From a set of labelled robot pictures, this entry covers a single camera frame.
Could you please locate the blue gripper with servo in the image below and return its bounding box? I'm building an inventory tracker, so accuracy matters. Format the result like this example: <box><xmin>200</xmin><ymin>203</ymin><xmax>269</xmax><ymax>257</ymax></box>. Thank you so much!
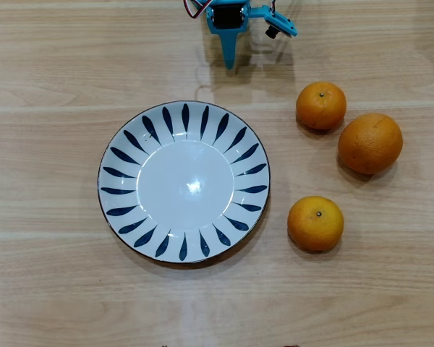
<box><xmin>204</xmin><ymin>0</ymin><xmax>252</xmax><ymax>71</ymax></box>

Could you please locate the small orange with stem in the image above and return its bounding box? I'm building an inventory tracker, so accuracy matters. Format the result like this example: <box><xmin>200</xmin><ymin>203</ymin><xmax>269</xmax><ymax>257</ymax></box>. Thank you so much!
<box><xmin>286</xmin><ymin>195</ymin><xmax>345</xmax><ymax>253</ymax></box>
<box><xmin>295</xmin><ymin>81</ymin><xmax>348</xmax><ymax>131</ymax></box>

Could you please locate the large pebbly orange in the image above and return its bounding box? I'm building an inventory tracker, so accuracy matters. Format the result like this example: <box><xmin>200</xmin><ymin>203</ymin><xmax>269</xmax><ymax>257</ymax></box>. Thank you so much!
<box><xmin>337</xmin><ymin>112</ymin><xmax>404</xmax><ymax>176</ymax></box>

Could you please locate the white plate with blue petals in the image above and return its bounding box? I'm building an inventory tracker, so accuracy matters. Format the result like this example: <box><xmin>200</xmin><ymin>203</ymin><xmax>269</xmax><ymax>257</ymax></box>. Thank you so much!
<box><xmin>96</xmin><ymin>100</ymin><xmax>271</xmax><ymax>265</ymax></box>

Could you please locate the red white black servo cable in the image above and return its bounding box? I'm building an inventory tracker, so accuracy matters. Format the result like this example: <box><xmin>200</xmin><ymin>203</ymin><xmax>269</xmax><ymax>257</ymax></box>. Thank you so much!
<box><xmin>182</xmin><ymin>0</ymin><xmax>208</xmax><ymax>20</ymax></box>

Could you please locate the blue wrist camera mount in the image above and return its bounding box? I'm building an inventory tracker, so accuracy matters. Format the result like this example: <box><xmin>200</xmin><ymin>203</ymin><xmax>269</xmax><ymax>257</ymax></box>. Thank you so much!
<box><xmin>250</xmin><ymin>4</ymin><xmax>299</xmax><ymax>40</ymax></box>

